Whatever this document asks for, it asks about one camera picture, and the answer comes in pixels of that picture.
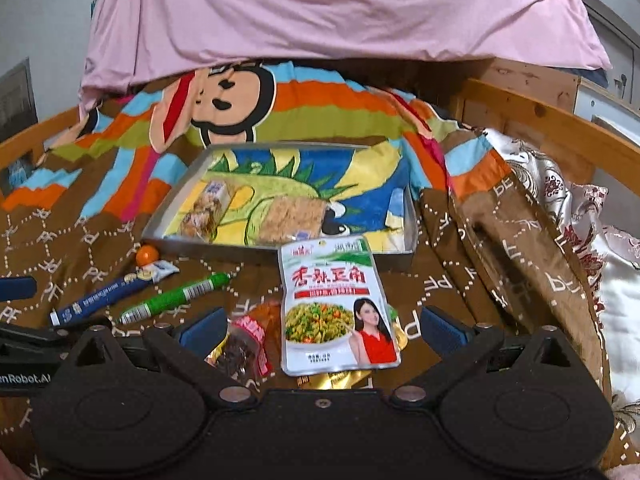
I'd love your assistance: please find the clear packet of brown snack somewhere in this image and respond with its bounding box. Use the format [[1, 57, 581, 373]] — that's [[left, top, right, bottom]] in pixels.
[[177, 180, 236, 243]]

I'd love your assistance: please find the white cabinet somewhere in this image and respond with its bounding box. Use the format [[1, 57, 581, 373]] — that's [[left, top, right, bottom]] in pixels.
[[575, 0, 640, 121]]

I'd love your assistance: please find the pink pillow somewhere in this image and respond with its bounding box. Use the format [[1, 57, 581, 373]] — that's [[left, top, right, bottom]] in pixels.
[[80, 0, 613, 111]]

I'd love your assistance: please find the red clear dark snack packet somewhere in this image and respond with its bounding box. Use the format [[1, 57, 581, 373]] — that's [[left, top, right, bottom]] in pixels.
[[205, 312, 275, 383]]

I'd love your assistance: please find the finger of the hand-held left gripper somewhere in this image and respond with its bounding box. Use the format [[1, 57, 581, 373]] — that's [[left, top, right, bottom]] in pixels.
[[0, 316, 115, 350], [0, 276, 38, 304]]

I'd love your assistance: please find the wooden bed frame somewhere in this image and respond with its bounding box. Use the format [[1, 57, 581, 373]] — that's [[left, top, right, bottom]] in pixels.
[[0, 57, 640, 196]]

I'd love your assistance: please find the meat floss cake packet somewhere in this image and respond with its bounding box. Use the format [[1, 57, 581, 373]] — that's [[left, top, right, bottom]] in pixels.
[[257, 199, 326, 243]]

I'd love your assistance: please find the blue tube packet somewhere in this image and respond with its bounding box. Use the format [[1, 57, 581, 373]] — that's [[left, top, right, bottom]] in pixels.
[[49, 260, 181, 327]]

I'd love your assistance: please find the metal tray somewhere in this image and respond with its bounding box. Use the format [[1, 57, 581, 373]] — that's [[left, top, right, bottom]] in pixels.
[[141, 142, 420, 256]]

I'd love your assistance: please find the green sausage stick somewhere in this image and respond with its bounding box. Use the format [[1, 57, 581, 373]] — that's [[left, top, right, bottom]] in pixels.
[[119, 271, 238, 326]]

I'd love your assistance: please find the floral satin quilt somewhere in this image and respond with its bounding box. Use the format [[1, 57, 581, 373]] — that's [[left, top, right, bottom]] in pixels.
[[482, 127, 640, 480]]

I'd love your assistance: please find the white and green snack pouch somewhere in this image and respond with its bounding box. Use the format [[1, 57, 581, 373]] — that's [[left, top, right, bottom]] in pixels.
[[277, 235, 403, 376]]

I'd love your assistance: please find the gold foil snack packet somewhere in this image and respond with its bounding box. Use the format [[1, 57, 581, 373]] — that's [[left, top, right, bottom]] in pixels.
[[295, 367, 376, 391]]

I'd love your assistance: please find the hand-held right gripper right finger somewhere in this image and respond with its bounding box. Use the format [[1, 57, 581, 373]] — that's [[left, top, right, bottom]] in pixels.
[[390, 305, 587, 407]]

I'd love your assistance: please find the pink garment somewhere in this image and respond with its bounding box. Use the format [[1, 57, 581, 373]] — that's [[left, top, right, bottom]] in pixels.
[[0, 450, 28, 480]]

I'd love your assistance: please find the grey wall panel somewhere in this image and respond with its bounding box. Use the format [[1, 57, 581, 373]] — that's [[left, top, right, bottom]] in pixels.
[[0, 57, 38, 133]]

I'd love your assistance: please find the printed monkey blanket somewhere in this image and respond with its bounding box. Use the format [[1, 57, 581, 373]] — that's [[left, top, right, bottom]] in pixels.
[[0, 57, 613, 480]]

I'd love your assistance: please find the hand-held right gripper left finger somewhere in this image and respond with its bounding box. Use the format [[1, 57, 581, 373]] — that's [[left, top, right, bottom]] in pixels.
[[65, 306, 258, 407]]

